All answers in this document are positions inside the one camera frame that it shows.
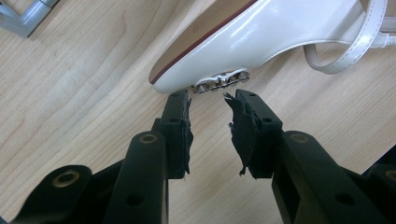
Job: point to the grey metal shoe rack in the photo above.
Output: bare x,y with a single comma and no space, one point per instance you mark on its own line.
21,21

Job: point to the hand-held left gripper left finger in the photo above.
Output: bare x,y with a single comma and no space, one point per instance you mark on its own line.
176,140

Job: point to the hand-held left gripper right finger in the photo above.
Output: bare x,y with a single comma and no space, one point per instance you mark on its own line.
258,140

